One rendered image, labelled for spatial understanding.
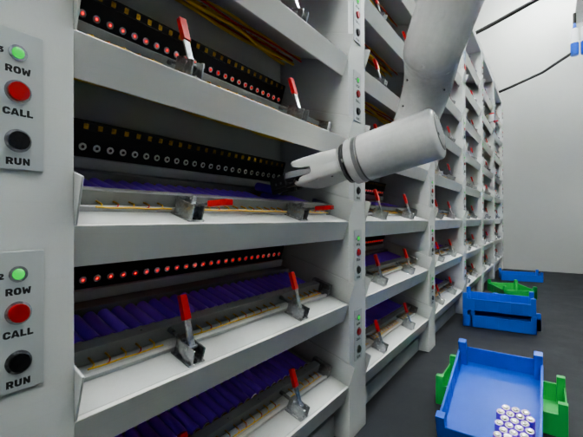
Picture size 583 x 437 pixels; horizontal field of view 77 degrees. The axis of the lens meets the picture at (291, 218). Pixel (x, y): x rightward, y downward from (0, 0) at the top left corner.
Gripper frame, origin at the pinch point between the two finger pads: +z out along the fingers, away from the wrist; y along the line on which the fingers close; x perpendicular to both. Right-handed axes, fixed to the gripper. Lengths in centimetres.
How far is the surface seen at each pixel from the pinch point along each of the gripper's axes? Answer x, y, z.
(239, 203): 4.5, 15.3, -0.5
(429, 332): 53, -88, 3
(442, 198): -4, -157, -1
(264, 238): 11.1, 13.6, -3.2
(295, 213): 6.8, 2.3, -3.1
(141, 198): 4.4, 33.4, -0.1
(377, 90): -26.8, -36.5, -13.0
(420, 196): -1, -87, -6
